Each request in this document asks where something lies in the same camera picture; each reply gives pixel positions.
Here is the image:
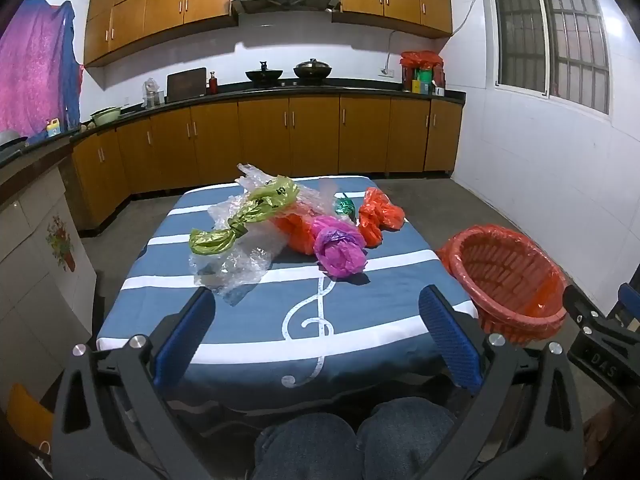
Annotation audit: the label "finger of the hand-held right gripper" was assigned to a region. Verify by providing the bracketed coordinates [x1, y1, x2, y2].
[562, 284, 610, 332]

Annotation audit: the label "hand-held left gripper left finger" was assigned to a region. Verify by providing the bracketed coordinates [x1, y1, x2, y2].
[50, 287, 217, 480]

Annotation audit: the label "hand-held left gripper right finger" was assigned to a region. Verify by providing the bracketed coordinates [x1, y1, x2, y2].
[418, 284, 587, 480]

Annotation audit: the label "orange plastic basket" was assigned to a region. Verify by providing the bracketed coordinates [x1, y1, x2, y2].
[437, 224, 569, 349]

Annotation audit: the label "clear bubble wrap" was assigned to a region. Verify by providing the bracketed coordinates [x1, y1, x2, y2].
[189, 195, 275, 307]

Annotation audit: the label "long orange plastic bag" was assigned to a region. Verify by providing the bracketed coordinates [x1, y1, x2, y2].
[358, 187, 406, 249]

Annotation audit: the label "magenta plastic bag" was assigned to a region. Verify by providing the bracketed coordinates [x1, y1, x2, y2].
[312, 214, 369, 280]

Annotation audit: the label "red plastic bag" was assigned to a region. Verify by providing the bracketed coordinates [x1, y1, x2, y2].
[272, 212, 326, 254]

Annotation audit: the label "olive green plastic bag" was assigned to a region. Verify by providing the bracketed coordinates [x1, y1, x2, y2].
[189, 175, 301, 257]

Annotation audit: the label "clear white plastic bag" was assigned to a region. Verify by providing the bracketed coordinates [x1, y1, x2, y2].
[235, 162, 282, 196]

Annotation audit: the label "pinkish clear plastic bag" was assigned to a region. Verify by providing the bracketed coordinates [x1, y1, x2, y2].
[295, 177, 344, 218]

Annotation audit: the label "person's right hand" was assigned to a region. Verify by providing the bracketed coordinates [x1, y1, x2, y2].
[582, 402, 619, 467]

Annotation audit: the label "blue chair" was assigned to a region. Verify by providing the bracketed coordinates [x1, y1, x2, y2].
[617, 282, 640, 334]

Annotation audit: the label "person's right leg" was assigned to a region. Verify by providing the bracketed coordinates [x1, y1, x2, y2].
[357, 397, 457, 480]

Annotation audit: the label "person's leg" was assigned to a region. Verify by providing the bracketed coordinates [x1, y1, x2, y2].
[357, 397, 457, 480]
[254, 412, 362, 480]

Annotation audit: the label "blue striped tablecloth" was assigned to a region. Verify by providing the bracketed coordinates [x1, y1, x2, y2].
[95, 175, 482, 413]

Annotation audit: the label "white cabinet with flower sticker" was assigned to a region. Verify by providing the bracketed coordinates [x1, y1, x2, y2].
[0, 152, 99, 393]

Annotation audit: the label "person's left leg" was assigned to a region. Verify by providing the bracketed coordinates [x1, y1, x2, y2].
[254, 412, 362, 480]

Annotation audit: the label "yellow plastic object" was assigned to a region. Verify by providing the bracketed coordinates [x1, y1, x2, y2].
[7, 382, 54, 447]

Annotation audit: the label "wooden lower kitchen cabinets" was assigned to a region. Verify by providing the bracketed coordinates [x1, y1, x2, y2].
[69, 92, 464, 235]

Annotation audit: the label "green basin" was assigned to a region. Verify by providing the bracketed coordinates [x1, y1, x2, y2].
[89, 105, 124, 127]

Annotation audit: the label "glass jar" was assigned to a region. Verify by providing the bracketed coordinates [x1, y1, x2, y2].
[142, 78, 164, 110]

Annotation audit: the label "brown cutting board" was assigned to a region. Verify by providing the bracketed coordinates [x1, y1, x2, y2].
[166, 67, 208, 103]

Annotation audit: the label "barred window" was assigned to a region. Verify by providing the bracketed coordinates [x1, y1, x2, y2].
[487, 0, 614, 119]

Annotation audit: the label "black kitchen countertop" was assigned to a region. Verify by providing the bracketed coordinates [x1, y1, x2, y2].
[0, 76, 467, 168]

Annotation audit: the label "red bag of groceries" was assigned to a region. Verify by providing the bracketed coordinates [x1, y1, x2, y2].
[399, 50, 445, 94]

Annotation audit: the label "black wok with lid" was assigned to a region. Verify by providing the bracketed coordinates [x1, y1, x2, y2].
[293, 58, 334, 81]

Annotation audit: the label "purple hanging cloth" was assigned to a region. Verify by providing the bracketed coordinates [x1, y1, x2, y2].
[0, 0, 84, 134]

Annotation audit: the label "wide wooden upper cabinets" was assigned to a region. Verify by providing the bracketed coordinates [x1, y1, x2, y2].
[83, 0, 239, 67]

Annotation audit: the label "black wok with handle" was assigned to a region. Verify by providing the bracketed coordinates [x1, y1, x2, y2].
[244, 60, 284, 84]

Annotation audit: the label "white wall cable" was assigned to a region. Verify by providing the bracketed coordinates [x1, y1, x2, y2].
[387, 0, 490, 74]

